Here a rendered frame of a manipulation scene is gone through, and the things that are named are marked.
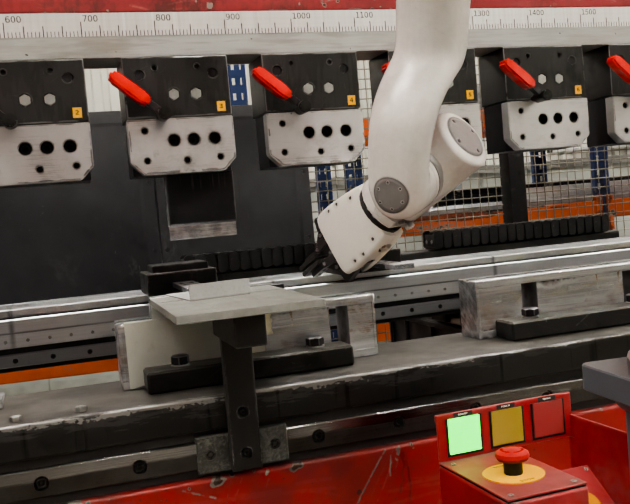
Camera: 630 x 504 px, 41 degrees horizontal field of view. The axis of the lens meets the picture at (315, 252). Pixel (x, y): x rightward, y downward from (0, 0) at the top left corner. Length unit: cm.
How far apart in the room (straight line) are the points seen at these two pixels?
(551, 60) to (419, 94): 49
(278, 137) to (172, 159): 16
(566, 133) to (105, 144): 89
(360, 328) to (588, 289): 42
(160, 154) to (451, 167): 41
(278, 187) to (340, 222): 64
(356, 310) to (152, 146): 39
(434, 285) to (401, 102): 69
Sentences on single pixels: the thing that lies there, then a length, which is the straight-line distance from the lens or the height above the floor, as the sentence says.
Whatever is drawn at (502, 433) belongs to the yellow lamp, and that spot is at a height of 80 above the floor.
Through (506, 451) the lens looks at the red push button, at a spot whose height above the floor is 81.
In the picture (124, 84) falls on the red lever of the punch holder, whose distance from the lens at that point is 117.
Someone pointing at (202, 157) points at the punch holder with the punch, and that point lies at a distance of 121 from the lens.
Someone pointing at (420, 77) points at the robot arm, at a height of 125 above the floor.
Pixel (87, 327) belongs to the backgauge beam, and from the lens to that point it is 148.
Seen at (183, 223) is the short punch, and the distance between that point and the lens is 123.
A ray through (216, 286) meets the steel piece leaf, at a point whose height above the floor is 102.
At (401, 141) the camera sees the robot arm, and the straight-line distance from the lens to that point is 98.
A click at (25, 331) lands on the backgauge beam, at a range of 147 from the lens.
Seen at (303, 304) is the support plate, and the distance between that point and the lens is 100.
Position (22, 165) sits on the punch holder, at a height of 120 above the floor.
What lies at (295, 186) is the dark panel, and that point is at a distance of 181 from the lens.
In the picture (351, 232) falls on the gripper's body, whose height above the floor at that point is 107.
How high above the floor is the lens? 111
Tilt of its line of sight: 3 degrees down
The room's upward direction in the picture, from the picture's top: 5 degrees counter-clockwise
